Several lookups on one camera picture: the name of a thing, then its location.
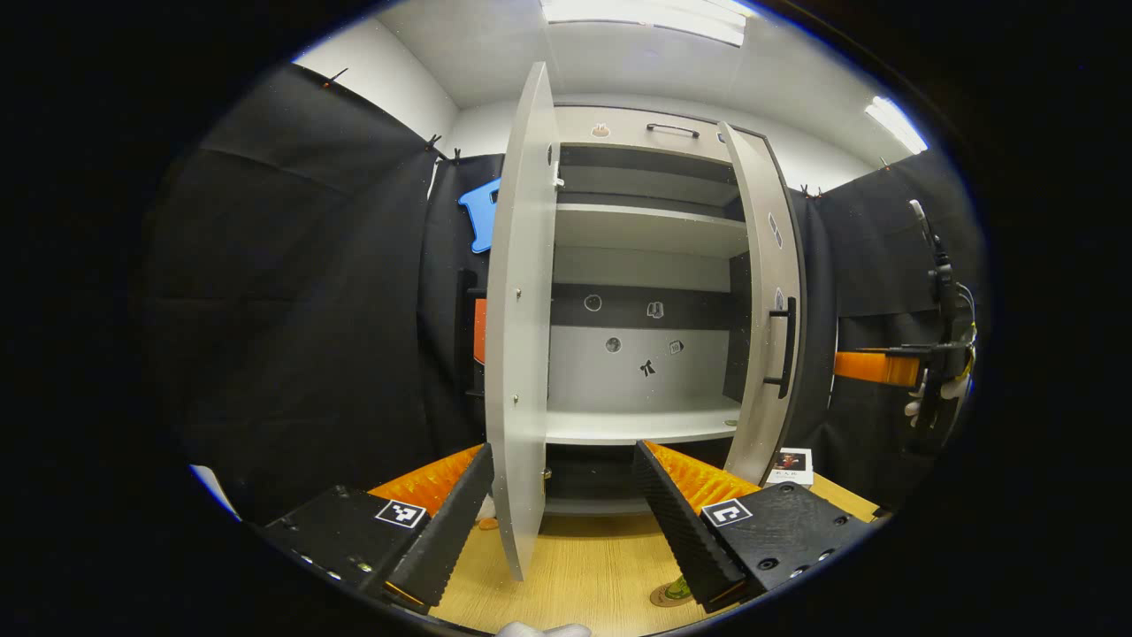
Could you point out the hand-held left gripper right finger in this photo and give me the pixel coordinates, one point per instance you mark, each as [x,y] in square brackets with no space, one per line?
[676,522]

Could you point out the white cabinet drawer front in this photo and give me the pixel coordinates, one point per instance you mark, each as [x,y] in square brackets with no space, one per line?
[628,133]

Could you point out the penguin plush toy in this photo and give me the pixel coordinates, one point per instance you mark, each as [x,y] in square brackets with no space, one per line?
[485,510]

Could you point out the black backdrop cloth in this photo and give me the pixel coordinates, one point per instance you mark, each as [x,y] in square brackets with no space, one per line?
[301,310]

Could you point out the green label plastic bottle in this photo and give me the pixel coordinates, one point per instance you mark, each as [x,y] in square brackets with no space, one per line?
[679,587]

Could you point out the white cabinet door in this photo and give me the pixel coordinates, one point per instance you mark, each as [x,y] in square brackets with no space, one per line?
[768,265]
[522,336]

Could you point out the round brown coaster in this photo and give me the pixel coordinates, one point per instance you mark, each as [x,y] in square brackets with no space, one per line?
[661,599]

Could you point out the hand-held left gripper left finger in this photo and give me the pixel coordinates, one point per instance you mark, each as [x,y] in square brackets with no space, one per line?
[438,540]

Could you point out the ceiling light panel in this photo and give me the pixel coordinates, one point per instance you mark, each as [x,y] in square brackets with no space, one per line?
[896,124]
[646,16]

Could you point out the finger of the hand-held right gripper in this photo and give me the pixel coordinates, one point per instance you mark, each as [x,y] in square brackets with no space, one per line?
[875,367]

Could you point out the white and grey cabinet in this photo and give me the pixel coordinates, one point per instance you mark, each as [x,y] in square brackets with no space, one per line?
[646,230]

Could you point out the white portrait cover book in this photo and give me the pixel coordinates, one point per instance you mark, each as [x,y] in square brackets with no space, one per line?
[790,467]

